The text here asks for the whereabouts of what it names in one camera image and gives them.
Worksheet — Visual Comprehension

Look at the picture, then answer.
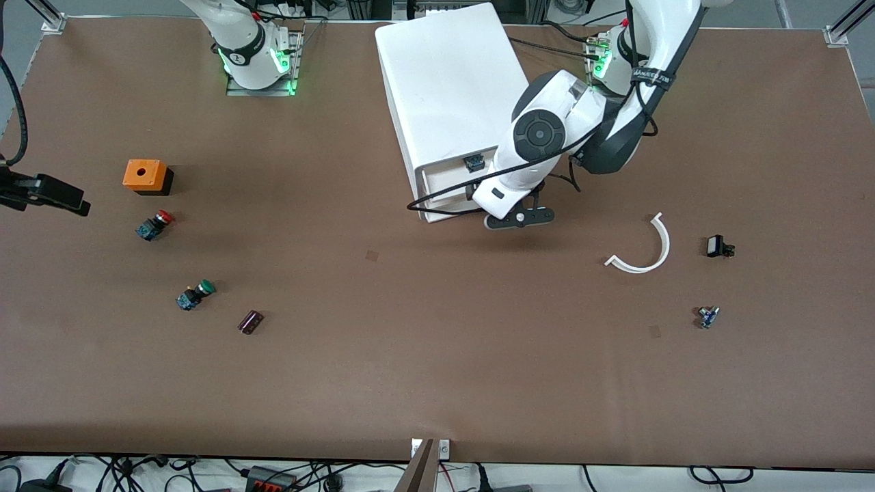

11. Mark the white curved plastic piece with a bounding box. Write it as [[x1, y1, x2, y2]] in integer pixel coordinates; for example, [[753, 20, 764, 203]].
[[604, 211, 672, 275]]

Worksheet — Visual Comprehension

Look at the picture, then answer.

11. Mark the orange button enclosure box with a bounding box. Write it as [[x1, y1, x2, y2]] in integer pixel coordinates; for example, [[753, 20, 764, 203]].
[[122, 159, 174, 197]]

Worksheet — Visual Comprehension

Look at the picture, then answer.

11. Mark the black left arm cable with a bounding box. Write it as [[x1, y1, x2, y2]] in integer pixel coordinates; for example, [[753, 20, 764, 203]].
[[407, 0, 679, 217]]

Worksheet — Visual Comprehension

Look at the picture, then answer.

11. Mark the black cable loop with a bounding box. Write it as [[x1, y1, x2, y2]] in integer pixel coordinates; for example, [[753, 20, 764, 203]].
[[688, 465, 755, 485]]

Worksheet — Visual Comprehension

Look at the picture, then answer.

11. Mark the black orange power strip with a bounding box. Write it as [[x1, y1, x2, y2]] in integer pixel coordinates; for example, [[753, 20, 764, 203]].
[[245, 465, 299, 492]]

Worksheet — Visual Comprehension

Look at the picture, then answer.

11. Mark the white cabinet drawer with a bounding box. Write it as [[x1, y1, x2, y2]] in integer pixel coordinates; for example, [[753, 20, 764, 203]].
[[425, 202, 483, 218], [423, 193, 479, 211], [417, 145, 501, 206], [427, 209, 487, 224]]

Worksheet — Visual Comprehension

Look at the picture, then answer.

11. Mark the aluminium corner bracket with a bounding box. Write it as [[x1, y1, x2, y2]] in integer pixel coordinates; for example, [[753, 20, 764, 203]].
[[823, 0, 875, 48], [26, 0, 68, 34]]

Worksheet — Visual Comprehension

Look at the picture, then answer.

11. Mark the green push button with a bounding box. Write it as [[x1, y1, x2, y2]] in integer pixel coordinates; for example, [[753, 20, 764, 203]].
[[176, 278, 217, 312]]

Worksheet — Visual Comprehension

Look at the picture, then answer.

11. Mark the black base power cable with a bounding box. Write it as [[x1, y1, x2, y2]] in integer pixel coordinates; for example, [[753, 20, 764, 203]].
[[509, 20, 606, 64]]

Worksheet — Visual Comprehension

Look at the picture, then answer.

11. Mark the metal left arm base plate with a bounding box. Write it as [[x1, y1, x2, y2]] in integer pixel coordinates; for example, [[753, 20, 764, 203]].
[[586, 34, 619, 96]]

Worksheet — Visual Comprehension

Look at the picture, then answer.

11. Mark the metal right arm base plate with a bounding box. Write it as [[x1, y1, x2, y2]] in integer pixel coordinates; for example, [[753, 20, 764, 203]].
[[226, 30, 304, 97]]

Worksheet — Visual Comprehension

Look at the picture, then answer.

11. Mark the white drawer cabinet housing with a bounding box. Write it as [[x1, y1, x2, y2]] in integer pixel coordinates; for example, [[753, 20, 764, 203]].
[[374, 1, 541, 224]]

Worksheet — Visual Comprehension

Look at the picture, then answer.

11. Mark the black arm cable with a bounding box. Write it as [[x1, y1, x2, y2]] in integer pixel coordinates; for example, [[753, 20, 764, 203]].
[[407, 0, 679, 217], [0, 55, 29, 166]]

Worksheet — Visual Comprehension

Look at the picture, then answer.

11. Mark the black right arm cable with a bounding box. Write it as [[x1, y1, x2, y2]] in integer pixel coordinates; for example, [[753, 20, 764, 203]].
[[0, 55, 29, 166]]

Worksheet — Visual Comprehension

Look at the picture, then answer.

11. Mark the wooden post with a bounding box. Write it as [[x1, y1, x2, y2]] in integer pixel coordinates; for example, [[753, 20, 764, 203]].
[[393, 439, 439, 492]]

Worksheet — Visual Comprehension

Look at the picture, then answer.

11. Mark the red push button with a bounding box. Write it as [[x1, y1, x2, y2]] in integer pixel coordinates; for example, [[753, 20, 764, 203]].
[[135, 209, 176, 242]]

